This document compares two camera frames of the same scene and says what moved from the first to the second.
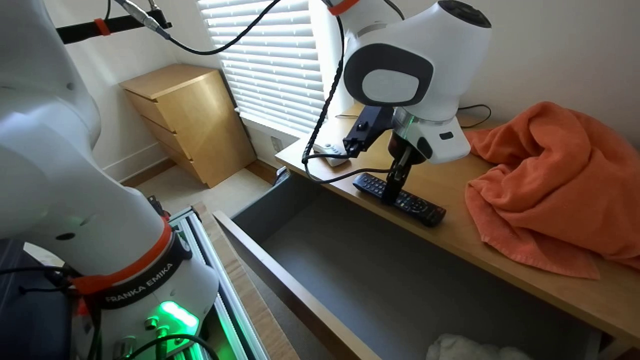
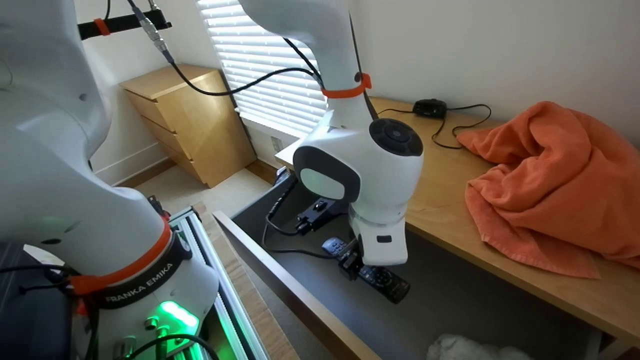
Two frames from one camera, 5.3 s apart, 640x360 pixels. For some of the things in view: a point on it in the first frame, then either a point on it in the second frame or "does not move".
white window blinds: [275, 71] does not move
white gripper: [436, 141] to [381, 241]
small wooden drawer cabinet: [196, 110] does not move
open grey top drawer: [388, 288] does not move
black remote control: [410, 204] to [385, 282]
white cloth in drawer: [455, 346] does not move
